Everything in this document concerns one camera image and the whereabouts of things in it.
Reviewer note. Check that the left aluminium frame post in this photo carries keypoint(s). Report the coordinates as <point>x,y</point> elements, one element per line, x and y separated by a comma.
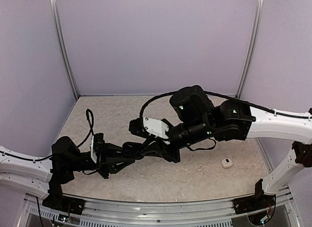
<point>62,48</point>

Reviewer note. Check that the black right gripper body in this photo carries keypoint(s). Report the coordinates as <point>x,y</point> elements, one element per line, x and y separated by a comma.
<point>173,156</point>

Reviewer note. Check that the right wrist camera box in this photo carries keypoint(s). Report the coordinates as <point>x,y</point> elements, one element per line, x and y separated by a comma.
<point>151,128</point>

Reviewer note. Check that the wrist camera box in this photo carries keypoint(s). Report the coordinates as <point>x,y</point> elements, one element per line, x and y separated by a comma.
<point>96,146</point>
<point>151,128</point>

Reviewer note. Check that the aluminium frame post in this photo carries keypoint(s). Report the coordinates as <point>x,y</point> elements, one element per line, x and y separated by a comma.
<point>251,48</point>
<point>62,48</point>

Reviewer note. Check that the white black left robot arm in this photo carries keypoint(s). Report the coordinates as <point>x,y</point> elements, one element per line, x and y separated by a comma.
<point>43,176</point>

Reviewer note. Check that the right aluminium frame post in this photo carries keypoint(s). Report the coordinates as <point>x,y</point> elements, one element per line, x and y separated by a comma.
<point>251,48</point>

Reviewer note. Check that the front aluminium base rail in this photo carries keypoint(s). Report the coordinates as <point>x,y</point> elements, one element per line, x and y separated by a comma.
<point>104,213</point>

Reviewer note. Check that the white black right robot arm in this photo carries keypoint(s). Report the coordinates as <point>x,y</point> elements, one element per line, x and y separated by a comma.
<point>234,119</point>

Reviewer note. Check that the black oval charging case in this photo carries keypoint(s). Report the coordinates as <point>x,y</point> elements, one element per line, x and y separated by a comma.
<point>132,150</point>

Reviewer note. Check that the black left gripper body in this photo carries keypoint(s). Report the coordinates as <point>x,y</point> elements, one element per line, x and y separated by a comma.
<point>101,167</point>

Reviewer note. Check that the white earbud charging case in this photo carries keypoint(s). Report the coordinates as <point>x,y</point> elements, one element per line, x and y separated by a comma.
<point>227,163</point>

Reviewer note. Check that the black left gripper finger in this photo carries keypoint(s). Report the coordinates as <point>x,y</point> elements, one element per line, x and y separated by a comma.
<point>118,164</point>
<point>113,149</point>

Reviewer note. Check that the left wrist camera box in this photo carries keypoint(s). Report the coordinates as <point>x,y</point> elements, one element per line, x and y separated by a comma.
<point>96,146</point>

